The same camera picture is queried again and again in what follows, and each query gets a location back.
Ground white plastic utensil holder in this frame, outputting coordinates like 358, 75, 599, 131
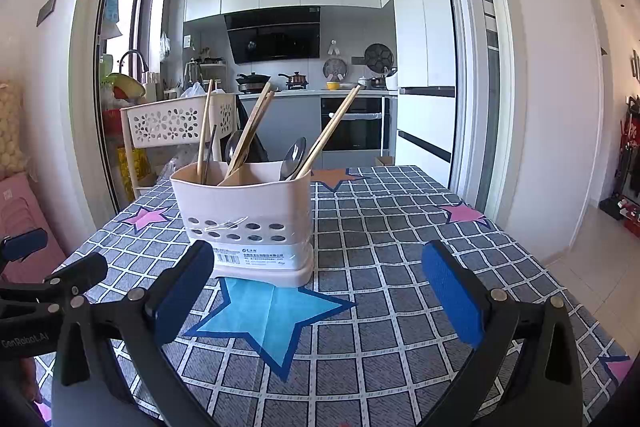
170, 161, 315, 289

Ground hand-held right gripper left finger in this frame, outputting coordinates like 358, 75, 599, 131
57, 239, 217, 427

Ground white refrigerator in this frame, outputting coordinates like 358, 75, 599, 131
377, 0, 458, 194

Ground black built-in oven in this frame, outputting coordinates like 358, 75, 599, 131
320, 96, 392, 152

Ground grey checked star tablecloth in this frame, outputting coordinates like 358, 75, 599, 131
30, 164, 633, 427

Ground light blue hanging cloth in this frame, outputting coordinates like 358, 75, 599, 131
104, 0, 123, 35

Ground wooden chopstick with blue pattern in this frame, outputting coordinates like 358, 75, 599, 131
196, 79, 215, 184

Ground black bag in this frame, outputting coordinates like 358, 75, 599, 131
234, 99, 269, 162

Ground black range hood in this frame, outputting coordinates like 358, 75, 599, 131
223, 6, 322, 65

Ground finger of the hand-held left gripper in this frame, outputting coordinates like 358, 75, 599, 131
42, 252, 109, 304
0, 228, 49, 264

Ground metal kitchen faucet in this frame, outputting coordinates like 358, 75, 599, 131
120, 49, 151, 82

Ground round hanging steamer rack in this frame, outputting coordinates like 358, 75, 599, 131
322, 58, 348, 82

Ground grey wall switch panel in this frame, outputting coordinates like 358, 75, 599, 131
36, 0, 58, 28

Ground red and black tools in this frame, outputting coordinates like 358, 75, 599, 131
614, 96, 640, 238

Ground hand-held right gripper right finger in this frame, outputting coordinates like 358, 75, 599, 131
421, 240, 587, 427

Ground black wok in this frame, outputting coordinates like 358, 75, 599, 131
236, 73, 272, 94

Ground yellow basin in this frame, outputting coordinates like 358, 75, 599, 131
104, 73, 147, 100

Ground round dark hanging pan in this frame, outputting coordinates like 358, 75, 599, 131
364, 43, 395, 72

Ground yellow packages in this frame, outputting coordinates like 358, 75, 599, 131
117, 147, 138, 188

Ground white perforated rolling cart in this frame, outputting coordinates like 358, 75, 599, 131
120, 93, 238, 202

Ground bag of white puffed snacks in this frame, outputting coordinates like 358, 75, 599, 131
0, 81, 27, 180

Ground small copper pot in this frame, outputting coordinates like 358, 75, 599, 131
278, 72, 309, 90

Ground white sliding door frame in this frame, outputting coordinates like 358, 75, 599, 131
67, 0, 516, 228

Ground clear plastic bag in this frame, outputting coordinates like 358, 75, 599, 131
157, 144, 201, 180

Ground black spoon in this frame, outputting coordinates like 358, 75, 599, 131
206, 124, 219, 184
223, 129, 246, 175
279, 137, 307, 182

